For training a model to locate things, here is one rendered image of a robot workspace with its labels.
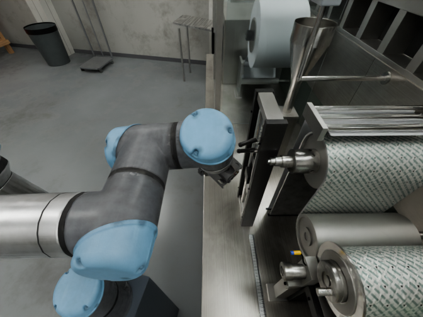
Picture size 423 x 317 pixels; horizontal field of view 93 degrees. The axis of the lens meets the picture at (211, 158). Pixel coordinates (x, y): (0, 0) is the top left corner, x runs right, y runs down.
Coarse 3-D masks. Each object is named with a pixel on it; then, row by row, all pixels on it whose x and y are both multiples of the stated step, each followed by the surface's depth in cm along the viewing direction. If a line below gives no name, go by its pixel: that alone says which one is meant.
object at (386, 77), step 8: (384, 72) 67; (296, 80) 67; (304, 80) 66; (312, 80) 66; (320, 80) 66; (328, 80) 66; (336, 80) 66; (344, 80) 66; (352, 80) 66; (360, 80) 66; (368, 80) 66; (376, 80) 66; (384, 80) 66
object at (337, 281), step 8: (320, 264) 43; (328, 264) 40; (336, 264) 40; (320, 272) 43; (328, 272) 40; (336, 272) 38; (320, 280) 43; (328, 280) 40; (336, 280) 38; (344, 280) 38; (336, 288) 38; (344, 288) 37; (328, 296) 40; (336, 296) 38; (344, 296) 37
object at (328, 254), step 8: (328, 256) 43; (336, 256) 40; (344, 264) 38; (344, 272) 38; (352, 280) 36; (352, 288) 36; (352, 296) 36; (336, 304) 40; (344, 304) 38; (352, 304) 36; (344, 312) 38; (352, 312) 36
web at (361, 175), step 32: (352, 160) 44; (384, 160) 44; (416, 160) 44; (288, 192) 75; (320, 192) 49; (352, 192) 49; (384, 192) 49; (352, 256) 39; (384, 256) 39; (416, 256) 39; (384, 288) 35; (416, 288) 35
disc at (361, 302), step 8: (320, 248) 46; (328, 248) 43; (336, 248) 41; (320, 256) 46; (344, 256) 38; (352, 264) 36; (352, 272) 36; (360, 280) 34; (360, 288) 34; (360, 296) 34; (360, 304) 34; (336, 312) 41; (360, 312) 34
